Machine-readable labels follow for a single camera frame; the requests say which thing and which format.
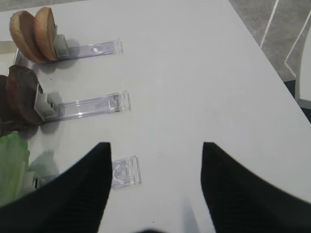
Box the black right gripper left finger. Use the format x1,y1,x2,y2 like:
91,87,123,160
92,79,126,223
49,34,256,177
0,142,111,233

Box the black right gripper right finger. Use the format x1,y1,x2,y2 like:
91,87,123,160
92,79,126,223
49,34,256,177
201,142,311,233

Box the green lettuce in right rack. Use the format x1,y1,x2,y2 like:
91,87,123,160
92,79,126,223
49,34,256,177
0,132,30,206

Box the inner brown meat patty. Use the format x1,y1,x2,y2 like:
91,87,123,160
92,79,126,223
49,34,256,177
0,75,28,137

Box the brown meat patty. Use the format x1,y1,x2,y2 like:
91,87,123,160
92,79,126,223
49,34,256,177
0,75,28,137
5,65,43,125

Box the outer brown meat patty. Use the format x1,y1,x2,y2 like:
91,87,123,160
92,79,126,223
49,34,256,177
5,65,43,125

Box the white round table background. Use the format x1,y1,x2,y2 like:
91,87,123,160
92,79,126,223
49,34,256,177
295,30,311,109

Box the outer top bun half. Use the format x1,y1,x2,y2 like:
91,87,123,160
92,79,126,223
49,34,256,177
34,7,58,61

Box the bun half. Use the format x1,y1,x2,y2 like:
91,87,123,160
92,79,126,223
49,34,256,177
10,11,46,64
34,7,58,61

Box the inner top bun half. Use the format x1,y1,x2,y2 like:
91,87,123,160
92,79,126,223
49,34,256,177
10,11,46,64

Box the clear pusher rail, lettuce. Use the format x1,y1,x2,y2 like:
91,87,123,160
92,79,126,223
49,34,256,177
27,156,141,189

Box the clear pusher rail, patties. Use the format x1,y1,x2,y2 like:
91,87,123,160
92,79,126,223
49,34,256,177
34,91,131,123

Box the clear pusher rail, buns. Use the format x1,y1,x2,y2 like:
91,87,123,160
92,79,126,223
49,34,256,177
53,34,123,61

